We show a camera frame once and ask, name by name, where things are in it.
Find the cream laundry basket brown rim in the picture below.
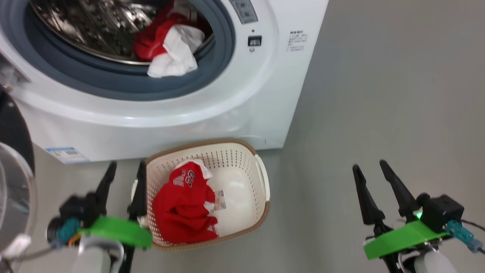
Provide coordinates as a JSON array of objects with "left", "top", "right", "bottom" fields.
[{"left": 131, "top": 138, "right": 270, "bottom": 251}]

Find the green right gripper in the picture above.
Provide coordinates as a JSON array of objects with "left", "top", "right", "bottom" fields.
[{"left": 352, "top": 159, "right": 449, "bottom": 262}]

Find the blue energy label sticker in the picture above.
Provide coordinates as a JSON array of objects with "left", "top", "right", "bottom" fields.
[{"left": 45, "top": 147, "right": 91, "bottom": 164}]

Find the left camera cable teal plug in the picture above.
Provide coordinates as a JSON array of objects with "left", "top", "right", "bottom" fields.
[{"left": 0, "top": 218, "right": 82, "bottom": 268}]

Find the white front-load washing machine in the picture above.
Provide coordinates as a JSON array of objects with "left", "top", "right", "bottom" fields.
[{"left": 0, "top": 0, "right": 329, "bottom": 164}]

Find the red garment with white sleeves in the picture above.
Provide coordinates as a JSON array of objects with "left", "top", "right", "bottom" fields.
[{"left": 133, "top": 0, "right": 213, "bottom": 78}]

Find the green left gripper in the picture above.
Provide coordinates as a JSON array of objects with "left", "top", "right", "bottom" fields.
[{"left": 81, "top": 161, "right": 153, "bottom": 249}]

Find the basket product label sticker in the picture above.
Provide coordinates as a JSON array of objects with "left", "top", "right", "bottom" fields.
[{"left": 214, "top": 190, "right": 227, "bottom": 211}]

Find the grey rubber door gasket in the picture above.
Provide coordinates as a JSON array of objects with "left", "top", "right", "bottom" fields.
[{"left": 0, "top": 0, "right": 236, "bottom": 101}]

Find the steel washer drum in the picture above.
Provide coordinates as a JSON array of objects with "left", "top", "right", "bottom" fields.
[{"left": 28, "top": 0, "right": 214, "bottom": 66}]

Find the black round glass washer door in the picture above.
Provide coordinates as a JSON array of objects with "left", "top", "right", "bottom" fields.
[{"left": 0, "top": 85, "right": 37, "bottom": 258}]

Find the red garment with white print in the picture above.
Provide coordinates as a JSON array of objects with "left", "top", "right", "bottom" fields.
[{"left": 152, "top": 159, "right": 220, "bottom": 245}]

